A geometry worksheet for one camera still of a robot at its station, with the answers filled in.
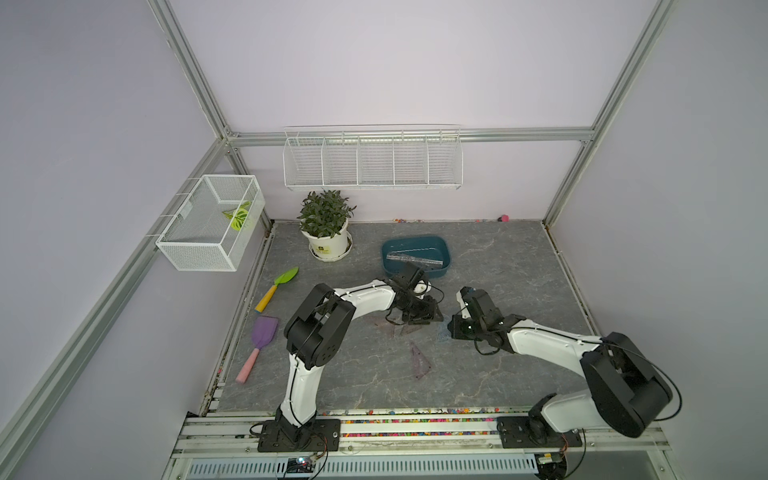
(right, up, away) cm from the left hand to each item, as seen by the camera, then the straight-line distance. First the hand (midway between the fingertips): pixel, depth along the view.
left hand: (438, 321), depth 89 cm
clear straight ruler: (-6, +18, +20) cm, 27 cm away
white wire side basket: (-66, +25, -9) cm, 71 cm away
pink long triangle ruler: (-15, -3, +3) cm, 15 cm away
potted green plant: (-36, +31, +8) cm, 48 cm away
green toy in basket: (-56, +31, -8) cm, 65 cm away
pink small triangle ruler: (-8, -3, +2) cm, 9 cm away
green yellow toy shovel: (-52, +11, +13) cm, 55 cm away
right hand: (+3, -1, +1) cm, 3 cm away
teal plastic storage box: (-2, +23, +22) cm, 32 cm away
